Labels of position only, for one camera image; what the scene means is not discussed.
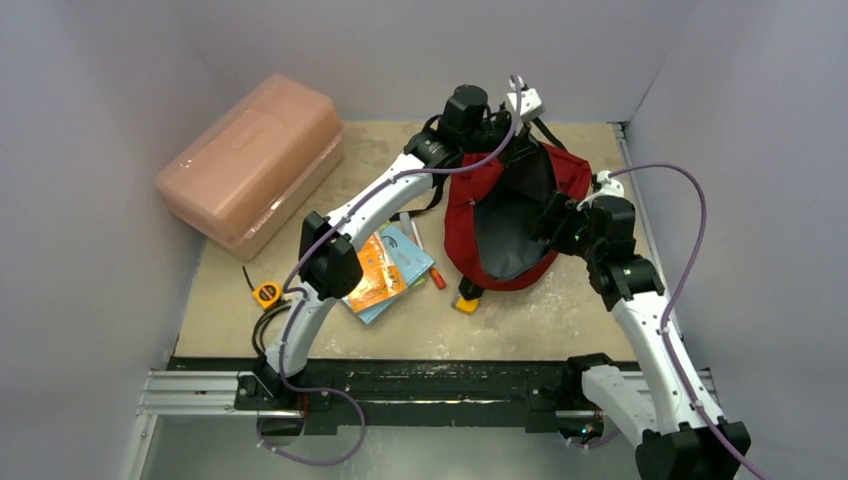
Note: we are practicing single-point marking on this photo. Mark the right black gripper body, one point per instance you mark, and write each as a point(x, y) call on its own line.
point(553, 216)

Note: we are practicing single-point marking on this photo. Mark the yellow grey eraser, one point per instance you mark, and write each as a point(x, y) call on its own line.
point(465, 306)

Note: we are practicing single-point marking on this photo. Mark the orange booklet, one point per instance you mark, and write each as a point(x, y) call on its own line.
point(381, 278)

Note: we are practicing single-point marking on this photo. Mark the red backpack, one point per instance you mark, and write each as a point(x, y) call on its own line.
point(490, 211)

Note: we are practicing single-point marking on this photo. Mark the yellow tape measure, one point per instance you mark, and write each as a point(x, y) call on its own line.
point(267, 294)

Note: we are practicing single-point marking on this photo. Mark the red orange marker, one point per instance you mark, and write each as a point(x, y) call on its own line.
point(437, 279)

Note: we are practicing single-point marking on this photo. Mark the aluminium frame rail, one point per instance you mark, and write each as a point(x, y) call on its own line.
point(170, 392)

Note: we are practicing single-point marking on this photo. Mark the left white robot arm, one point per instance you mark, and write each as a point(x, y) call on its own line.
point(329, 269)

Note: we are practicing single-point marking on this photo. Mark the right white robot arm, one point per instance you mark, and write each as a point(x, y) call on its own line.
point(677, 429)

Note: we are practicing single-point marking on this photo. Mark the pink translucent storage box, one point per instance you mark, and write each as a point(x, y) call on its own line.
point(245, 176)

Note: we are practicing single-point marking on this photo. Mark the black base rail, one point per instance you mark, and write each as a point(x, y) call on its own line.
point(536, 396)

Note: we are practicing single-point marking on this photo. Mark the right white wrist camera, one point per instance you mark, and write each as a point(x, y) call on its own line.
point(602, 184)

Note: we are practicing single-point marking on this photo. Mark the light blue notebook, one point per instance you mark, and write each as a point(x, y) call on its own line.
point(413, 263)

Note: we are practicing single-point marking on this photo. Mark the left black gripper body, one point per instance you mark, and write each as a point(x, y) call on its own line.
point(515, 143)

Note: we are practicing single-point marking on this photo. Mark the white marker pen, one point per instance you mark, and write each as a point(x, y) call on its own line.
point(416, 234)

